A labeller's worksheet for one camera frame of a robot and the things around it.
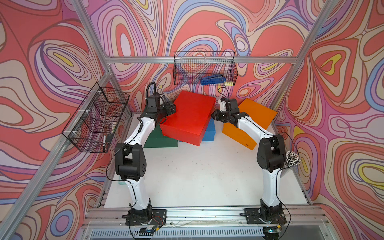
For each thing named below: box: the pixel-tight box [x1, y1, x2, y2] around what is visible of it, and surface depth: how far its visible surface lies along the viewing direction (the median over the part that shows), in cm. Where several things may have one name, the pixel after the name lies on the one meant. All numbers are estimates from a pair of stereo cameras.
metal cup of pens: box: [283, 150, 301, 168], surface depth 75 cm
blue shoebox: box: [202, 117, 216, 142], surface depth 98 cm
